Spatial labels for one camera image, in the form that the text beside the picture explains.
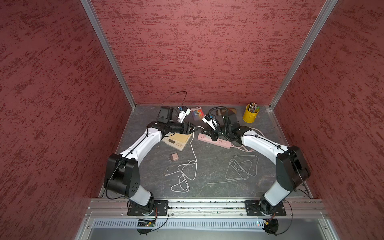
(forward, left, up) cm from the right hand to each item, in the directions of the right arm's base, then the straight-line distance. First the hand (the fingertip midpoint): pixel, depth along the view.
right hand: (203, 132), depth 84 cm
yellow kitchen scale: (+3, +17, -14) cm, 22 cm away
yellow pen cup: (+20, -35, -6) cm, 40 cm away
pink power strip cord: (-16, -17, +12) cm, 26 cm away
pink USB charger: (-8, +18, -14) cm, 24 cm away
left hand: (-2, +4, +4) cm, 7 cm away
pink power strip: (+2, -11, -15) cm, 19 cm away
